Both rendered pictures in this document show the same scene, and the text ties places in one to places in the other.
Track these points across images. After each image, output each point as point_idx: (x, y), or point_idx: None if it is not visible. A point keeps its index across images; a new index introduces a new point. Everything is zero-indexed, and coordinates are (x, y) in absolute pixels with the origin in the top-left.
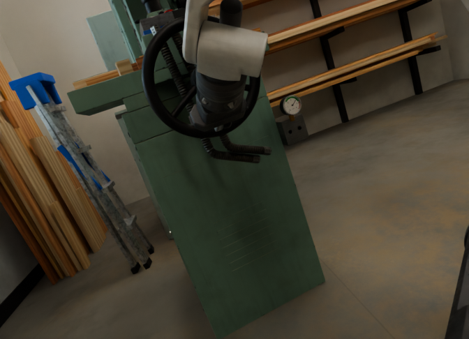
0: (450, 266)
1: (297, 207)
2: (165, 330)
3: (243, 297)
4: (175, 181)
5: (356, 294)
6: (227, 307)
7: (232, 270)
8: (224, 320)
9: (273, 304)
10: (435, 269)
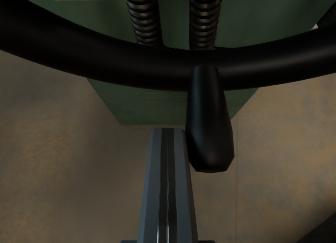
0: (323, 180)
1: (251, 89)
2: (86, 85)
3: (151, 117)
4: (83, 14)
5: (239, 154)
6: (134, 117)
7: (147, 106)
8: (129, 121)
9: (175, 123)
10: (310, 175)
